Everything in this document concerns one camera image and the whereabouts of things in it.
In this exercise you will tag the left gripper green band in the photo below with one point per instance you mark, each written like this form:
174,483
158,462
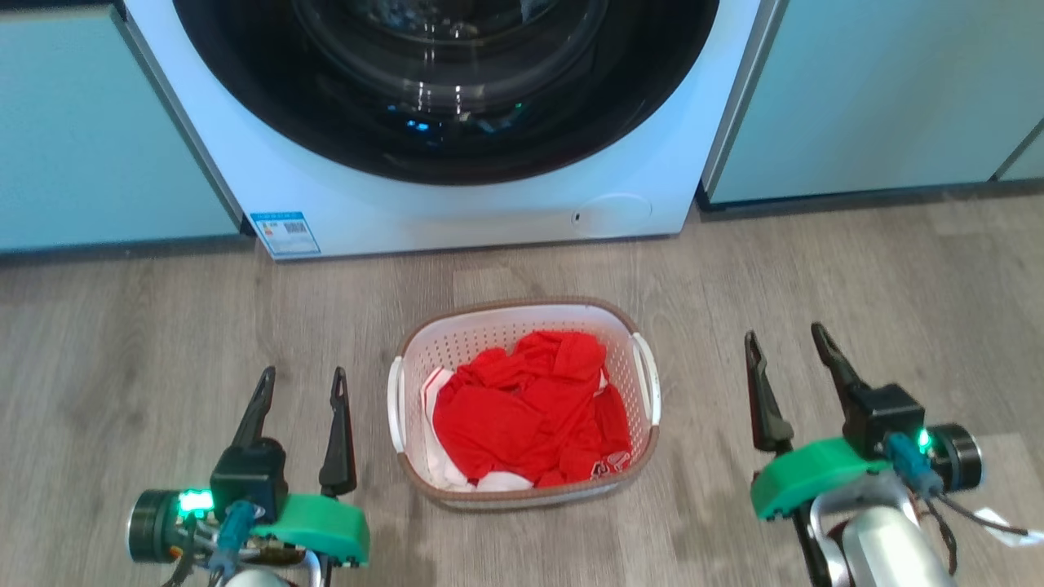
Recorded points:
314,526

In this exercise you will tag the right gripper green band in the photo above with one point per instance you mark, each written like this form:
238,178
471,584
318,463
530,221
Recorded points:
803,477

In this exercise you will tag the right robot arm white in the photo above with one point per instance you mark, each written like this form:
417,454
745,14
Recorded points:
885,546

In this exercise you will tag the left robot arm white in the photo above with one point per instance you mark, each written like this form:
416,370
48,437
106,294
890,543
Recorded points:
257,580

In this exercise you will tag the white laundry basket brown rim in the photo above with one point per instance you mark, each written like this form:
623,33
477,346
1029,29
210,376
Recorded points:
522,319

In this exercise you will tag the blue energy label sticker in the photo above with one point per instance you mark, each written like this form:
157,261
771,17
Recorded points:
285,235

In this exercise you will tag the dark grey cabinet plinth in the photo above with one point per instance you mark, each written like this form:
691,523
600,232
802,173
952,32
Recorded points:
864,196
114,249

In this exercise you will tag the red garment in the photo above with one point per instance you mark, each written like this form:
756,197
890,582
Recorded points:
522,416

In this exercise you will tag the round white filter cover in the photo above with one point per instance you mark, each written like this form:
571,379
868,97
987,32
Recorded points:
613,215

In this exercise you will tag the white front-load washing machine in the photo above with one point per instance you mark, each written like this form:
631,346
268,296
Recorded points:
457,216

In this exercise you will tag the black round washer door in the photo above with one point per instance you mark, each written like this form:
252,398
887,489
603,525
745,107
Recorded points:
440,90

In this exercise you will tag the wide pale teal cabinet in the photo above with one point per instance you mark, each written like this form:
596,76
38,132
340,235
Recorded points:
81,130

